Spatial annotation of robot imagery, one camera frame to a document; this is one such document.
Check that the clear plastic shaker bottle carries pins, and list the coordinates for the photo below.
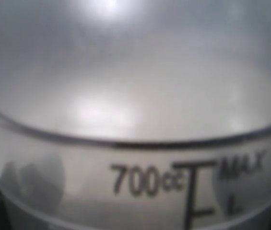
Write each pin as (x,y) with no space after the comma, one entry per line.
(136,114)

